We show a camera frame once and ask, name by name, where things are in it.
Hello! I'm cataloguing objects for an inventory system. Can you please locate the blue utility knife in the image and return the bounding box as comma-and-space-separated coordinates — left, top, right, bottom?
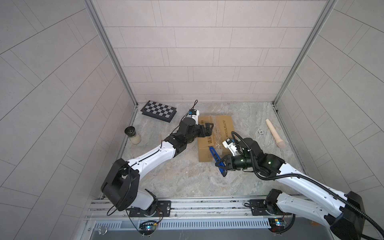
209, 147, 228, 177

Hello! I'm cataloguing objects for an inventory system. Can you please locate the brown cardboard express box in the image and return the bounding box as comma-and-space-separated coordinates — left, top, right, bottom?
198, 116, 235, 163

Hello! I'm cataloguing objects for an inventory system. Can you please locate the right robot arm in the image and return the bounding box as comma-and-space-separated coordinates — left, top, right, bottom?
215, 138, 366, 240

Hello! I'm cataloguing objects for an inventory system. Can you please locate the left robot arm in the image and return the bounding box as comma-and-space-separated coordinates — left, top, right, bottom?
101, 118, 214, 216

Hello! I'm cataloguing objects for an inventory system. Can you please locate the wooden rolling pin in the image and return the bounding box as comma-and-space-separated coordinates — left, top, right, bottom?
266, 119, 286, 149

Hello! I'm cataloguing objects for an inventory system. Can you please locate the black white chessboard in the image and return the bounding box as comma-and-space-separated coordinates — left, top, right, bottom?
141, 101, 177, 123

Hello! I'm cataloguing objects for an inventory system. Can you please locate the glass jar black lid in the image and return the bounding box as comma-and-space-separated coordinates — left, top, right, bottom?
125, 126, 141, 145

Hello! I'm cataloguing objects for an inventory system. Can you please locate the right green circuit board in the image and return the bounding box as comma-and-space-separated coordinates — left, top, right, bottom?
268, 218, 287, 233

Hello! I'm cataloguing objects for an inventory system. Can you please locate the green circuit board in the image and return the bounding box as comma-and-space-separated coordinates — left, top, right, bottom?
139, 220, 159, 236
268, 218, 287, 233

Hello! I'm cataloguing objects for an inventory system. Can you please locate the left green circuit board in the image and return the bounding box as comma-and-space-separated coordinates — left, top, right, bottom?
139, 220, 159, 236

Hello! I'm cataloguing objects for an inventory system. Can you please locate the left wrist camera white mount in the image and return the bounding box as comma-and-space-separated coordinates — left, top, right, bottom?
187, 109, 200, 125

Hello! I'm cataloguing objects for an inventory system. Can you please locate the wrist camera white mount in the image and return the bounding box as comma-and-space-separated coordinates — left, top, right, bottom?
187, 109, 200, 125
223, 138, 239, 156

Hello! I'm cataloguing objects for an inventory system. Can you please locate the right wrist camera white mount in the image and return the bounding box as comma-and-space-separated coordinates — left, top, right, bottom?
223, 138, 239, 156

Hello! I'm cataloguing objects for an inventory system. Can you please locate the black corrugated cable conduit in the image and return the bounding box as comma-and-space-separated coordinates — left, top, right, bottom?
230, 131, 384, 240

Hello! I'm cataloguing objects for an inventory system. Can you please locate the aluminium front rail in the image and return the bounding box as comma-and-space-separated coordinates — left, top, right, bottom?
73, 196, 292, 240

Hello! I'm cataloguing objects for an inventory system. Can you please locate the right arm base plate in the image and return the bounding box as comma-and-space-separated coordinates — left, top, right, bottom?
244, 200, 281, 216

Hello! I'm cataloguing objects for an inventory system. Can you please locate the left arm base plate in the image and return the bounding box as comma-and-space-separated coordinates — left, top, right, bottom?
127, 200, 172, 218

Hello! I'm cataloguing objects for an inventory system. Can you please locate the metal ring hook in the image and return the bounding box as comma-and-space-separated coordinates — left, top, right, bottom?
97, 226, 108, 236

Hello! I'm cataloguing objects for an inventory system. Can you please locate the left corner aluminium post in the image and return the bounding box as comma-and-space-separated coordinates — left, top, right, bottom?
84, 0, 139, 108

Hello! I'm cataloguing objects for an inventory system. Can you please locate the corner aluminium post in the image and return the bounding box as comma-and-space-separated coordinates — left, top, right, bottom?
84, 0, 139, 108
273, 0, 337, 109

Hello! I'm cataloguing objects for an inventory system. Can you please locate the right corner aluminium post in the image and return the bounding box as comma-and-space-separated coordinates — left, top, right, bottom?
273, 0, 337, 109

